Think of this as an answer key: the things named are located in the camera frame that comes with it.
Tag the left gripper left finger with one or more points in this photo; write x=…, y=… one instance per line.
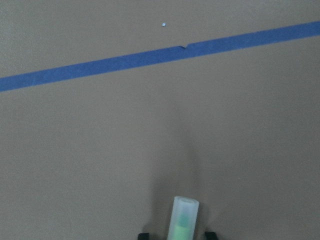
x=143, y=236

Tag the green highlighter pen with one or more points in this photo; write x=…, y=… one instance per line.
x=183, y=218

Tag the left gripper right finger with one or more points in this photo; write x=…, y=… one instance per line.
x=210, y=235

